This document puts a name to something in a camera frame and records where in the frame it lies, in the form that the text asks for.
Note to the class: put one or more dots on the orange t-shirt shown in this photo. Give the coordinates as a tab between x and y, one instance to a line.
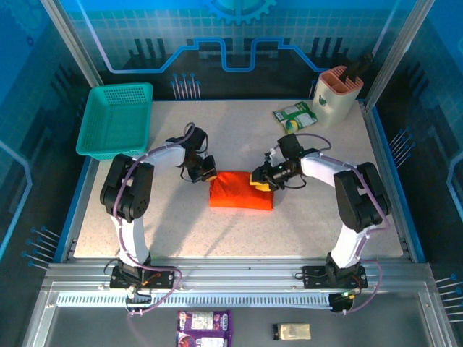
238	195

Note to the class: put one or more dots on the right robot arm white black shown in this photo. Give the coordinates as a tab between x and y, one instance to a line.
361	202

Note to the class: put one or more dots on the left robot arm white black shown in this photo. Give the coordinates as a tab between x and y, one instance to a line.
126	188

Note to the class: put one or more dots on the green snack packet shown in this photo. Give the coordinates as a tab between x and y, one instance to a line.
296	117

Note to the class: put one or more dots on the cream knife block pink top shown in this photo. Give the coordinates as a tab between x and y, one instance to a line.
334	105

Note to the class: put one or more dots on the teal plastic basket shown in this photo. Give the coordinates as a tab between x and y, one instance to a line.
112	123

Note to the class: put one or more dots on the beige packet black end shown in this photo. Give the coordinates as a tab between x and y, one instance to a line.
293	332

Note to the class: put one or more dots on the purple snack packet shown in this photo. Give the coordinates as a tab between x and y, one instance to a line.
204	327

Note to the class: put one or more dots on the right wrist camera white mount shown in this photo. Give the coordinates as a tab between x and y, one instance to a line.
273	156

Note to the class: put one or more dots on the aluminium frame rail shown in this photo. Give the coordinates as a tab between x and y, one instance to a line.
235	274

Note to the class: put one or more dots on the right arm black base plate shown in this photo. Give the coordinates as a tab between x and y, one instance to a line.
314	278

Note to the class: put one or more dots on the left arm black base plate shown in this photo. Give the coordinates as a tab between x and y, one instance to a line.
162	278

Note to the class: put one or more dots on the aluminium frame post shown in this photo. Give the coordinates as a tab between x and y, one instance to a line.
398	50
72	43

